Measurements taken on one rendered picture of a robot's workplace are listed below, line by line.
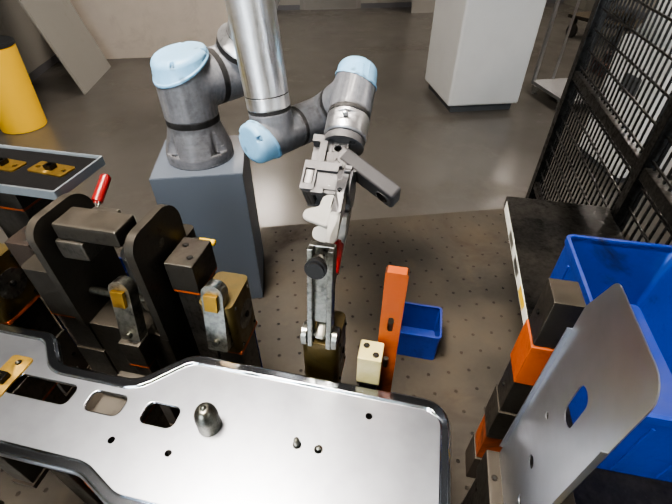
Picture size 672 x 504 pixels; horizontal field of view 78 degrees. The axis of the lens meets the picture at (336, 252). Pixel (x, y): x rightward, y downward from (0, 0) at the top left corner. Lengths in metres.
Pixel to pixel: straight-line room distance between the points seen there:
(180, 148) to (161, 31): 5.30
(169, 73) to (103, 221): 0.35
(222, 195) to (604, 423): 0.82
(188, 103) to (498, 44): 3.55
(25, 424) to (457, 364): 0.84
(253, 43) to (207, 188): 0.38
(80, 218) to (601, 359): 0.68
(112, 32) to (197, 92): 5.49
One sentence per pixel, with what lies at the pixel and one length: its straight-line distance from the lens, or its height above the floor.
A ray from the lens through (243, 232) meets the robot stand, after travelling 1.04.
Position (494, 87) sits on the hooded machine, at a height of 0.23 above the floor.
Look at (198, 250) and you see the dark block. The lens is 0.71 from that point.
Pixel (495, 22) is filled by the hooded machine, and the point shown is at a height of 0.77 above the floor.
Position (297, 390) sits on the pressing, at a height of 1.00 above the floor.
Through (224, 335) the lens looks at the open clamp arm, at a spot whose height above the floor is 1.02.
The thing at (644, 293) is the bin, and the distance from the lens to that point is 0.85.
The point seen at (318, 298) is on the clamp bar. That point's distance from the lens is 0.59.
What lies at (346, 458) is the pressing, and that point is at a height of 1.00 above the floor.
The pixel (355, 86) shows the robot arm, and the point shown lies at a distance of 0.75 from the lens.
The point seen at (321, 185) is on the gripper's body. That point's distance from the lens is 0.67.
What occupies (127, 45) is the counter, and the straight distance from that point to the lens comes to 6.40.
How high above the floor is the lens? 1.56
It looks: 41 degrees down
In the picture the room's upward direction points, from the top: straight up
